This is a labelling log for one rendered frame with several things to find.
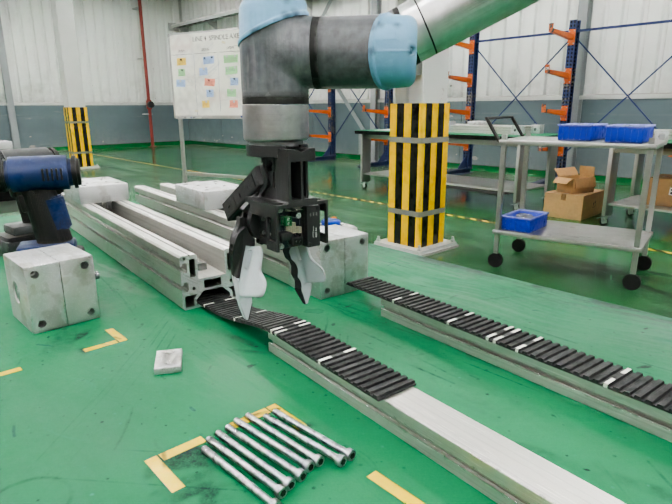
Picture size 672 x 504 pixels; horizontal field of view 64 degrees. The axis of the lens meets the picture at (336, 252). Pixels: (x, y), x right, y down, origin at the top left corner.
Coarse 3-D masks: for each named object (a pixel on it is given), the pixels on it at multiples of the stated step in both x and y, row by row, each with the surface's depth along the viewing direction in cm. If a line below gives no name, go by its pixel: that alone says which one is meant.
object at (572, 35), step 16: (560, 32) 705; (576, 32) 737; (576, 48) 741; (576, 64) 746; (464, 80) 847; (464, 112) 862; (544, 112) 724; (560, 112) 746; (656, 128) 682; (448, 144) 851; (464, 144) 879; (464, 160) 891; (560, 160) 774
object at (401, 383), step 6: (396, 378) 54; (402, 378) 54; (384, 384) 53; (390, 384) 53; (396, 384) 53; (402, 384) 53; (408, 384) 53; (414, 384) 53; (366, 390) 52; (372, 390) 51; (378, 390) 52; (384, 390) 51; (390, 390) 51; (396, 390) 52; (402, 390) 52; (372, 396) 51; (378, 396) 51; (384, 396) 51
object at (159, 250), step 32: (96, 224) 116; (128, 224) 101; (160, 224) 105; (128, 256) 100; (160, 256) 89; (192, 256) 80; (224, 256) 84; (160, 288) 88; (192, 288) 82; (224, 288) 86
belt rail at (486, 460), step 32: (288, 352) 65; (320, 384) 59; (384, 416) 51; (416, 416) 48; (448, 416) 48; (416, 448) 48; (448, 448) 45; (480, 448) 43; (512, 448) 43; (480, 480) 42; (512, 480) 40; (544, 480) 40; (576, 480) 40
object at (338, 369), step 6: (366, 354) 59; (348, 360) 58; (354, 360) 58; (360, 360) 58; (366, 360) 58; (372, 360) 58; (330, 366) 56; (336, 366) 56; (342, 366) 57; (348, 366) 56; (354, 366) 56; (360, 366) 57; (336, 372) 55; (342, 372) 55
